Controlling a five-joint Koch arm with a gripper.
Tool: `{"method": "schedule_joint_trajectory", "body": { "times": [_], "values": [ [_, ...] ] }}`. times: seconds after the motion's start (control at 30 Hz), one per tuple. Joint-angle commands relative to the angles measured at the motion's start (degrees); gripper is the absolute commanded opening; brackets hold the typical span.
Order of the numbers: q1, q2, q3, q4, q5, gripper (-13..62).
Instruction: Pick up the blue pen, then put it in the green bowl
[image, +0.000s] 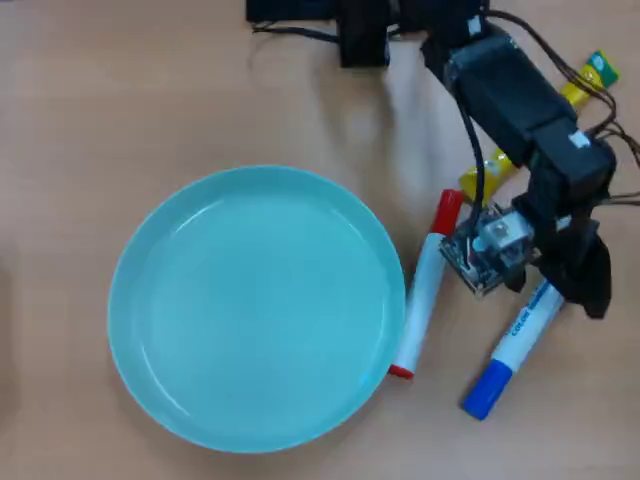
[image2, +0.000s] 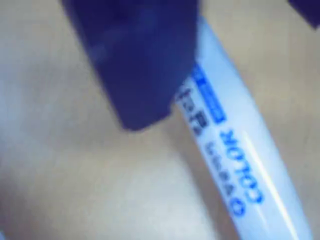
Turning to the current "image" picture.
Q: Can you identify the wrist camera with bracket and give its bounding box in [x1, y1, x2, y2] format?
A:
[438, 202, 544, 300]

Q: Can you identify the red capped white marker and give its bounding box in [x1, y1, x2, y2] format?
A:
[388, 188, 465, 380]

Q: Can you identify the blue capped white marker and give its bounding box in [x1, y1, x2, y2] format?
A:
[460, 279, 569, 421]

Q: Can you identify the green plastic bowl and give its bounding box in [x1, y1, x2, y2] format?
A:
[107, 164, 406, 455]

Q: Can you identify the black camera cable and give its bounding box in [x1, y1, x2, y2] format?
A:
[251, 22, 489, 221]

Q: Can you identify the yellow sachet stick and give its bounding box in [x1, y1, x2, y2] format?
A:
[458, 49, 622, 209]

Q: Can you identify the thin motor cable bundle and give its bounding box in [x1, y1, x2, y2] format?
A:
[487, 9, 640, 209]

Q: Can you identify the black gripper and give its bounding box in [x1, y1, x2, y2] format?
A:
[502, 172, 614, 321]

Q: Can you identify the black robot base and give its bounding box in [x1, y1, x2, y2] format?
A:
[246, 0, 494, 36]

